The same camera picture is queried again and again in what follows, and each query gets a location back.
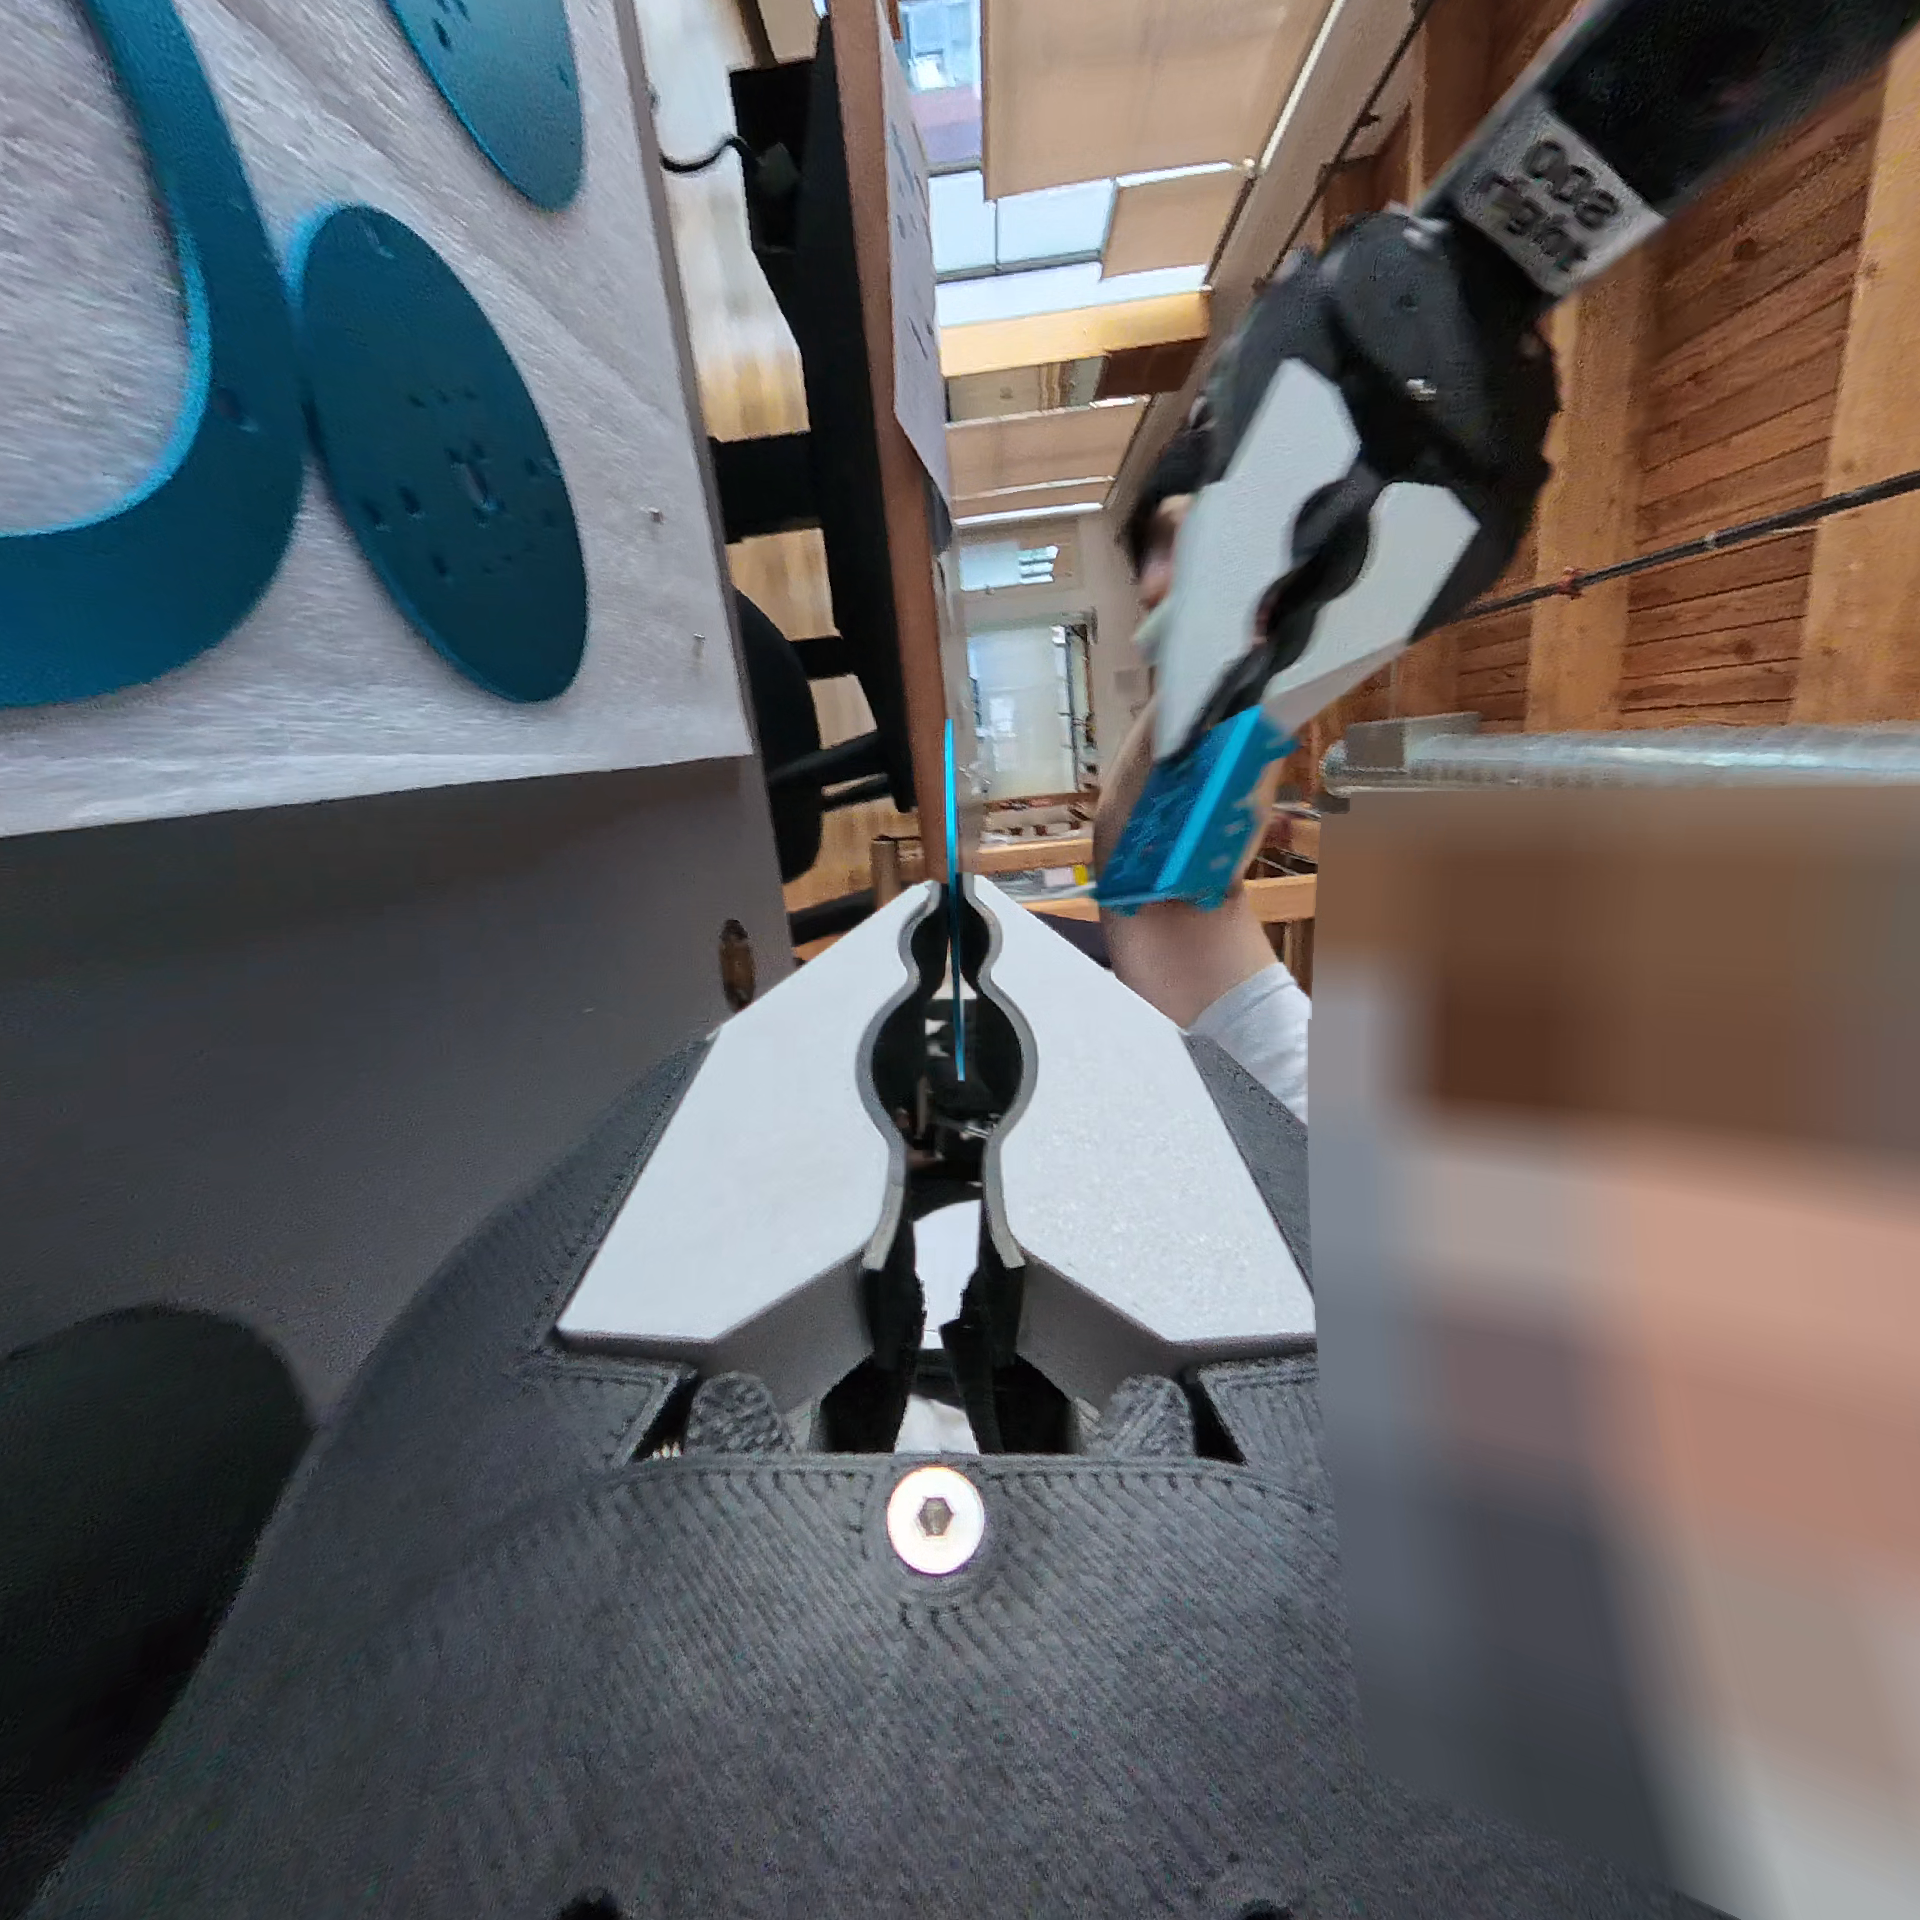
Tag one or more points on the thin black rod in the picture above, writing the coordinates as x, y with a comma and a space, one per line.
1725, 538

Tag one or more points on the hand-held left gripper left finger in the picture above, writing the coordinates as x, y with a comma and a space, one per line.
734, 1184

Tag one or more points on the printed paper sheet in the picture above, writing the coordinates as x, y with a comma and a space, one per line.
917, 300

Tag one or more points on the thin blue metal plate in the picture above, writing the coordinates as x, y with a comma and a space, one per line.
953, 839

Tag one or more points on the glass window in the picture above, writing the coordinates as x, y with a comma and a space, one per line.
1049, 224

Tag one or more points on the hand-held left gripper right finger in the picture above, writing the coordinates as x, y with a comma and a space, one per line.
1154, 1184

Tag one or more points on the black office chair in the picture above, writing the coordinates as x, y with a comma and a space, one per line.
773, 704

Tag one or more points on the blue disc with rectangular hole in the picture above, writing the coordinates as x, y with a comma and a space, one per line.
517, 105

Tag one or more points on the small blue perforated disc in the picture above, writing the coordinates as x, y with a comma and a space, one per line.
451, 585

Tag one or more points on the silver metal rail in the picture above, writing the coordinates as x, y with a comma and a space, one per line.
1651, 749

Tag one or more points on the black table frame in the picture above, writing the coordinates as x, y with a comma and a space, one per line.
825, 300

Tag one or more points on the blue perforated metal bracket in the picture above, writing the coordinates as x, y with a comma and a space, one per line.
1184, 825

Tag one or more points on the white foam sheet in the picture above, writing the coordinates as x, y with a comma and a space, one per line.
630, 451

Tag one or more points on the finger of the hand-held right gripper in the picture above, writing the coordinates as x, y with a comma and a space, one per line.
1245, 509
1395, 585

